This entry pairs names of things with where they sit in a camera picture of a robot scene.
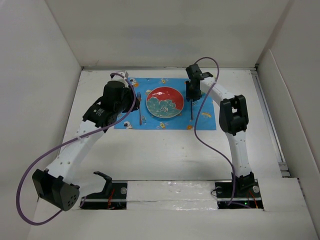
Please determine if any rose gold spoon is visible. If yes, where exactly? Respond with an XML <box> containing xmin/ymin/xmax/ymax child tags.
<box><xmin>190</xmin><ymin>99</ymin><xmax>194</xmax><ymax>121</ymax></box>

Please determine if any rose gold fork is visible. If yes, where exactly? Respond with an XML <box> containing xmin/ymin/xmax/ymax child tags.
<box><xmin>136</xmin><ymin>92</ymin><xmax>143</xmax><ymax>126</ymax></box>

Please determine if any red teal floral plate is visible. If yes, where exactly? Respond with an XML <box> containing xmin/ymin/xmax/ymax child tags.
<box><xmin>145</xmin><ymin>86</ymin><xmax>185</xmax><ymax>119</ymax></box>

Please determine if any blue space print cloth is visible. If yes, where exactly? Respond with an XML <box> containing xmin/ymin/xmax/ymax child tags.
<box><xmin>114</xmin><ymin>77</ymin><xmax>217</xmax><ymax>131</ymax></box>

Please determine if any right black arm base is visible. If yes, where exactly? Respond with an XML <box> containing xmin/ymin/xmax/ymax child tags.
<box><xmin>210</xmin><ymin>175</ymin><xmax>264</xmax><ymax>210</ymax></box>

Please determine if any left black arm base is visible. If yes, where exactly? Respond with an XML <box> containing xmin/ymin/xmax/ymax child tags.
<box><xmin>79</xmin><ymin>171</ymin><xmax>128</xmax><ymax>210</ymax></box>

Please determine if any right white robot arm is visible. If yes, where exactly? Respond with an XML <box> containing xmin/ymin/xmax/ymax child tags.
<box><xmin>185</xmin><ymin>63</ymin><xmax>255</xmax><ymax>197</ymax></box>

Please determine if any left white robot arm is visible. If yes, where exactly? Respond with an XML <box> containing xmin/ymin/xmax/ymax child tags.
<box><xmin>32</xmin><ymin>71</ymin><xmax>139</xmax><ymax>212</ymax></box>

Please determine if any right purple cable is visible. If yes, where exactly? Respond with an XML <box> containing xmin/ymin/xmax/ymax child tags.
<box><xmin>193</xmin><ymin>57</ymin><xmax>255</xmax><ymax>209</ymax></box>

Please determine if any purple cable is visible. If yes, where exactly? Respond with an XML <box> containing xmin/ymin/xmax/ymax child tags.
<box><xmin>16</xmin><ymin>72</ymin><xmax>137</xmax><ymax>226</ymax></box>
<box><xmin>193</xmin><ymin>57</ymin><xmax>255</xmax><ymax>209</ymax></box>

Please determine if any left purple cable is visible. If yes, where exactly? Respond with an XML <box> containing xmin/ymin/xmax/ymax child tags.
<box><xmin>16</xmin><ymin>72</ymin><xmax>137</xmax><ymax>226</ymax></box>

